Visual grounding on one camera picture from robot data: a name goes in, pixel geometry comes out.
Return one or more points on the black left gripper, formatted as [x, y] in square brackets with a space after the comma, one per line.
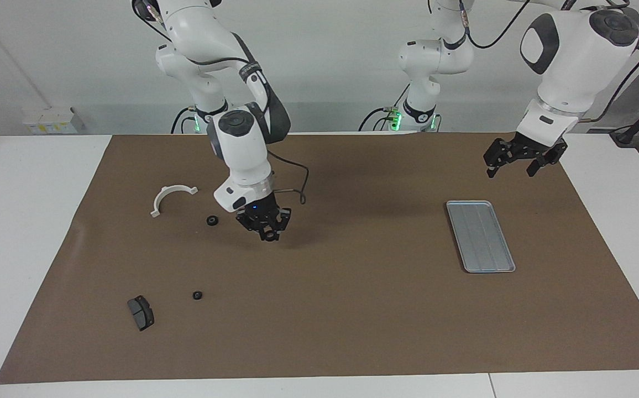
[518, 148]

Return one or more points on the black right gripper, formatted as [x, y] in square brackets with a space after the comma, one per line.
[264, 213]

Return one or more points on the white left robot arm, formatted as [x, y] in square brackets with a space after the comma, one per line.
[574, 55]

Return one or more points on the brown table mat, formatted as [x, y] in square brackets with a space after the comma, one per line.
[352, 320]

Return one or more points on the white curved plastic bracket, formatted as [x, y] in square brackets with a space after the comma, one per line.
[165, 192]

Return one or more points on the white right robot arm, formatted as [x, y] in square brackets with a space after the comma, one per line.
[236, 143]

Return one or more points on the silver metal tray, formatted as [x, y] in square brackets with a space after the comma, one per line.
[480, 237]

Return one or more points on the white power strip box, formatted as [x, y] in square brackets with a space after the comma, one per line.
[48, 121]

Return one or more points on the short grey brake pad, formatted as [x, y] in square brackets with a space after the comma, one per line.
[142, 315]

